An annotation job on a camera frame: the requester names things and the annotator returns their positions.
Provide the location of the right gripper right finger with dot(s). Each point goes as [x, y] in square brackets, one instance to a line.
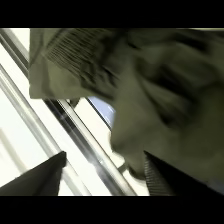
[166, 180]

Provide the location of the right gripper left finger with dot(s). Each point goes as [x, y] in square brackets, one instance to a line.
[42, 180]

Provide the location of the olive green garment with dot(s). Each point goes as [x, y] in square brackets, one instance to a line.
[160, 100]

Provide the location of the silver frame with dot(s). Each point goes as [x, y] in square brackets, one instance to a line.
[83, 140]

